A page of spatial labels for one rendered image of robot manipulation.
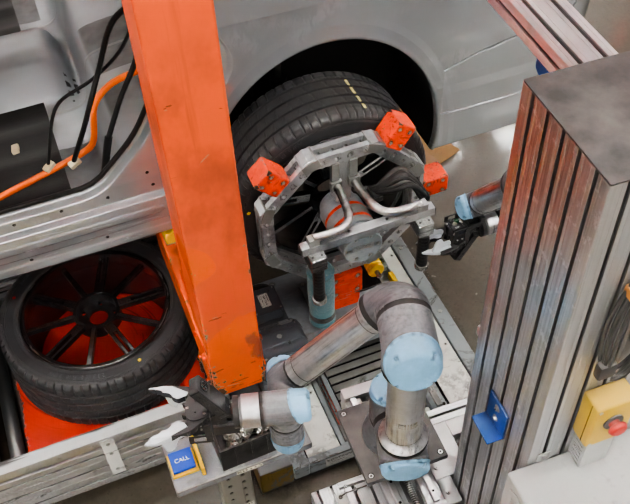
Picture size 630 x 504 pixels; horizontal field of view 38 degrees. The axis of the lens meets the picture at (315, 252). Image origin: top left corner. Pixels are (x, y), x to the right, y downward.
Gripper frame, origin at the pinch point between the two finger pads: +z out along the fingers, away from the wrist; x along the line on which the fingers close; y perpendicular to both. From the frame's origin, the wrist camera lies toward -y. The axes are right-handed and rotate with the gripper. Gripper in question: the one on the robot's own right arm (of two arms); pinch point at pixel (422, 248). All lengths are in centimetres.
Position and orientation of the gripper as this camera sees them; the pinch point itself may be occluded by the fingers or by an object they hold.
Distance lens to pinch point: 277.0
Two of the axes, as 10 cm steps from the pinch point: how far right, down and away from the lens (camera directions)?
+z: -9.3, 3.1, -2.2
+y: -0.3, -6.6, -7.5
